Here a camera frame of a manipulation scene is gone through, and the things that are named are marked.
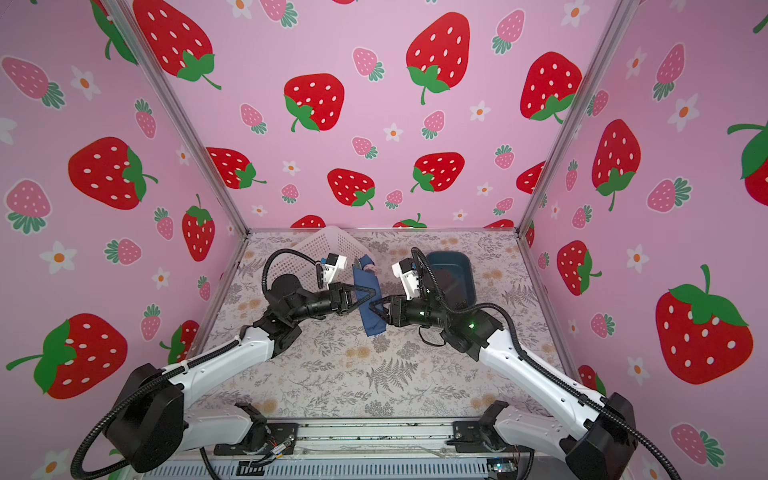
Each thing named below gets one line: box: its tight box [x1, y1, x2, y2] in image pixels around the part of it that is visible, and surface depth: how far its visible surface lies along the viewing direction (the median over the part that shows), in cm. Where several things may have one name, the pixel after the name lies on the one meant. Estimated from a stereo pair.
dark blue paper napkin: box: [352, 254, 386, 337], surface depth 70 cm
